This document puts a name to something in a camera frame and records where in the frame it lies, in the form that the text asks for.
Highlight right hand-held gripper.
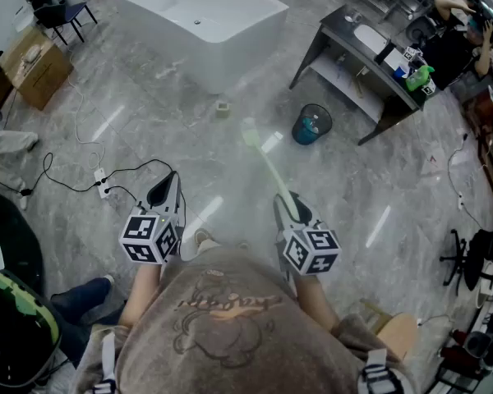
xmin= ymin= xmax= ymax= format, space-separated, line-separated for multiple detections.
xmin=273 ymin=192 xmax=343 ymax=277

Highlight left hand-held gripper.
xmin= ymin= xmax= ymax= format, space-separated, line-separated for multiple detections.
xmin=118 ymin=171 xmax=187 ymax=267

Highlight pale green long-handled brush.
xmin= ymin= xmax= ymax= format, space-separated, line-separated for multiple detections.
xmin=240 ymin=117 xmax=303 ymax=223

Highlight white bathtub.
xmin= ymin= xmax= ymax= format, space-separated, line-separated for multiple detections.
xmin=111 ymin=0 xmax=290 ymax=95

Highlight person's right forearm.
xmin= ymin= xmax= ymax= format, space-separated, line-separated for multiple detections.
xmin=293 ymin=273 xmax=340 ymax=337

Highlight person's left forearm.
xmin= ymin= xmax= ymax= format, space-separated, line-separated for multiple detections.
xmin=117 ymin=260 xmax=166 ymax=330

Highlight person's pale trousers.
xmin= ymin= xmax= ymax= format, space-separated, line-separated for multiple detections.
xmin=196 ymin=238 xmax=223 ymax=259

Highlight person's brown printed shirt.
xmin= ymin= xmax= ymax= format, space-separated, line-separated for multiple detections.
xmin=71 ymin=246 xmax=420 ymax=394

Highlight dark grey vanity cabinet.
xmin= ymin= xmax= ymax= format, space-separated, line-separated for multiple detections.
xmin=288 ymin=2 xmax=436 ymax=147

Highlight wooden sticks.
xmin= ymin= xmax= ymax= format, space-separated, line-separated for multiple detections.
xmin=354 ymin=69 xmax=369 ymax=99

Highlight wooden stool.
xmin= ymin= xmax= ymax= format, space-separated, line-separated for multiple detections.
xmin=358 ymin=297 xmax=418 ymax=363

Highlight large cardboard box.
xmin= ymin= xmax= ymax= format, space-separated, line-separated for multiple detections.
xmin=0 ymin=26 xmax=76 ymax=112

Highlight black sink faucet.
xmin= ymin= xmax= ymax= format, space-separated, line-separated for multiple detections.
xmin=373 ymin=39 xmax=394 ymax=66

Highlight green bottle on vanity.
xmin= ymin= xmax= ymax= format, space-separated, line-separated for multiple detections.
xmin=405 ymin=64 xmax=436 ymax=91

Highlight black office chair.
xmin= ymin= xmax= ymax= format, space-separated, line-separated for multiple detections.
xmin=439 ymin=227 xmax=493 ymax=297

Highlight white object on box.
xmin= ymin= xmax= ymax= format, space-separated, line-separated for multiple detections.
xmin=24 ymin=44 xmax=43 ymax=65

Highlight white sink basin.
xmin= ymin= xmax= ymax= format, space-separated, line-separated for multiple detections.
xmin=352 ymin=23 xmax=392 ymax=57

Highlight black and green helmet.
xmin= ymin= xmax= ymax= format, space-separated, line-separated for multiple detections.
xmin=0 ymin=269 xmax=63 ymax=390

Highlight dark equipment cart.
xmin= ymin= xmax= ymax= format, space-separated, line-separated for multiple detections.
xmin=439 ymin=328 xmax=493 ymax=386

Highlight black cable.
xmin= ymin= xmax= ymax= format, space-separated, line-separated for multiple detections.
xmin=19 ymin=151 xmax=174 ymax=199

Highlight thin white cable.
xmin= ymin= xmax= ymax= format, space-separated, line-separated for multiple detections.
xmin=447 ymin=131 xmax=484 ymax=226

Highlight striped white shoulder strap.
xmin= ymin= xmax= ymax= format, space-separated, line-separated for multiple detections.
xmin=356 ymin=348 xmax=396 ymax=394
xmin=99 ymin=333 xmax=119 ymax=394

